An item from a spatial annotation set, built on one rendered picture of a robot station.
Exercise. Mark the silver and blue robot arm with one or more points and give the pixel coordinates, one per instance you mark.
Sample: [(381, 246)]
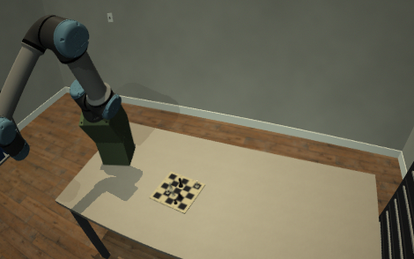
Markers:
[(68, 39)]

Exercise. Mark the black and cream chessboard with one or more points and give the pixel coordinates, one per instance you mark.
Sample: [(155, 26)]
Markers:
[(189, 192)]

